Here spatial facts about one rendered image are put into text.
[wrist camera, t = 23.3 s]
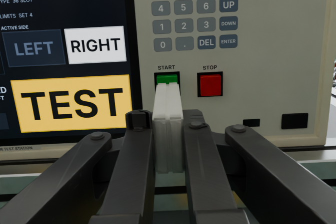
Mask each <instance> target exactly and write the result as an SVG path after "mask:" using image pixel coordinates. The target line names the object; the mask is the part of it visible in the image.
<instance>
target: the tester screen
mask: <svg viewBox="0 0 336 224"><path fill-rule="evenodd" d="M108 26H123V31H124V42H125V53H126V61H118V62H99V63H79V64H60V65H40V66H21V67H9V65H8V60H7V55H6V50H5V45H4V40H3V35H2V32H14V31H32V30H51V29H70V28H89V27H108ZM109 75H129V84H130V95H131V106H132V111H133V110H134V99H133V88H132V76H131V65H130V54H129V42H128V31H127V20H126V8H125V0H0V113H6V117H7V122H8V126H9V129H4V130H0V139H11V138H32V137H52V136H73V135H88V134H91V133H93V132H98V131H100V132H108V133H110V134H114V133H125V132H126V130H127V129H126V128H106V129H85V130H65V131H45V132H24V133H22V132H21V128H20V123H19V118H18V113H17V109H16V104H15V99H14V94H13V89H12V85H11V80H31V79H50V78H70V77H90V76H109Z"/></svg>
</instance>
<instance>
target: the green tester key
mask: <svg viewBox="0 0 336 224"><path fill-rule="evenodd" d="M156 79H157V85H158V83H166V84H169V83H173V82H177V83H178V77H177V75H176V74H170V75H157V78H156Z"/></svg>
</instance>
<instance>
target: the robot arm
mask: <svg viewBox="0 0 336 224"><path fill-rule="evenodd" d="M125 123H126V132H125V136H124V137H121V138H117V139H112V136H111V134H110V133H108V132H100V131H98V132H93V133H91V134H88V135H87V136H85V137H84V138H83V139H81V140H80V141H79V142H78V143H77V144H76V145H74V146H73V147H72V148H71V149H70V150H68V151H67V152H66V153H65V154H64V155H63V156H61V157H60V158H59V159H58V160H57V161H56V162H54V163H53V164H52V165H51V166H50V167H48V168H47V169H46V170H45V171H44V172H43V173H41V174H40V175H39V176H38V177H37V178H35V179H34V180H33V181H32V182H31V183H30V184H28V185H27V186H26V187H25V188H24V189H23V190H21V191H20V192H19V193H18V194H17V195H15V196H14V197H13V198H12V199H11V200H10V201H8V202H7V203H6V204H5V205H4V206H2V207H1V208H0V224H153V213H154V197H155V181H156V172H157V173H158V174H168V173H169V172H172V173H173V174H175V173H183V171H185V186H186V191H187V201H188V211H189V221H190V224H250V223H249V221H248V218H247V215H246V213H245V211H244V209H238V208H237V205H236V202H235V199H234V196H233V193H232V190H231V188H232V189H233V190H234V192H235V193H236V194H237V195H238V197H239V198H240V199H241V201H242V202H243V203H244V204H245V206H246V207H247V208H248V210H249V211H250V212H251V213H252V215H253V216H254V217H255V218H256V220H257V221H258V222H259V224H336V190H334V189H333V188H332V187H330V186H329V185H328V184H326V183H325V182H324V181H322V180H321V179H320V178H318V177H317V176H316V175H314V174H313V173H311V172H310V171H309V170H307V169H306V168H305V167H303V166H302V165H301V164H299V163H298V162H297V161H295V160H294V159H293V158H291V157H290V156H289V155H287V154H286V153H284V152H283V151H282V150H280V149H279V148H278V147H276V146H275V145H274V144H272V143H271V142H270V141H268V140H267V139H266V138H264V137H263V136H262V135H260V134H259V133H258V132H256V131H255V130H253V129H252V128H250V127H248V126H245V125H242V124H236V125H231V126H228V127H226V128H225V134H224V133H216V132H213V131H211V128H210V126H209V125H208V124H207V123H205V120H204V116H203V113H202V112H201V111H200V110H198V109H188V110H182V104H181V97H180V89H179V84H177V82H173V83H169V84H166V83H158V85H156V92H155V100H154V107H153V112H150V111H148V110H133V111H130V112H127V113H126V114H125ZM100 208H101V210H100V214H99V215H96V214H97V212H98V211H99V209H100Z"/></svg>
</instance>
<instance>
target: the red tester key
mask: <svg viewBox="0 0 336 224"><path fill-rule="evenodd" d="M200 94H201V96H216V95H221V76H220V75H219V74H213V75H201V76H200Z"/></svg>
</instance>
